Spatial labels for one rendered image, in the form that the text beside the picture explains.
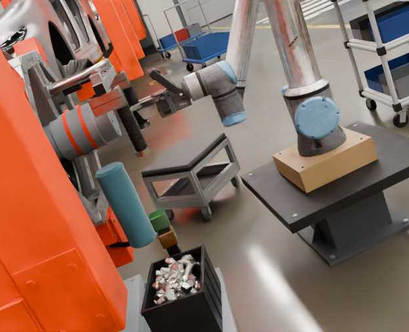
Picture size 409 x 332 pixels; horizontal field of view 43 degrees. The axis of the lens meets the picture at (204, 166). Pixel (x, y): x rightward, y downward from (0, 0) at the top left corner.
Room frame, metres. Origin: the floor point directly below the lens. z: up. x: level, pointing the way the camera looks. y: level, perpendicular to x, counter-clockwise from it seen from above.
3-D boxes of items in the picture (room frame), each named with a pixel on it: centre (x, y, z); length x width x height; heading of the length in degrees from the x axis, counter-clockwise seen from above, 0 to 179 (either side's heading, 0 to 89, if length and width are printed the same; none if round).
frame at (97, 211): (1.59, 0.37, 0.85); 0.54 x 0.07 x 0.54; 179
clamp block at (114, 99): (1.41, 0.17, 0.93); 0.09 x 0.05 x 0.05; 89
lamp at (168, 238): (1.18, 0.15, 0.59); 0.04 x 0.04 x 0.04; 89
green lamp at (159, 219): (1.18, 0.15, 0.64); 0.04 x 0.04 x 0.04; 89
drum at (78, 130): (1.59, 0.30, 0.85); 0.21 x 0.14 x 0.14; 89
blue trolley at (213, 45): (7.41, -0.70, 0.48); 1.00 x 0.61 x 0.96; 9
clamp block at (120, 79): (1.75, 0.16, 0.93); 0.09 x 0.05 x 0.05; 89
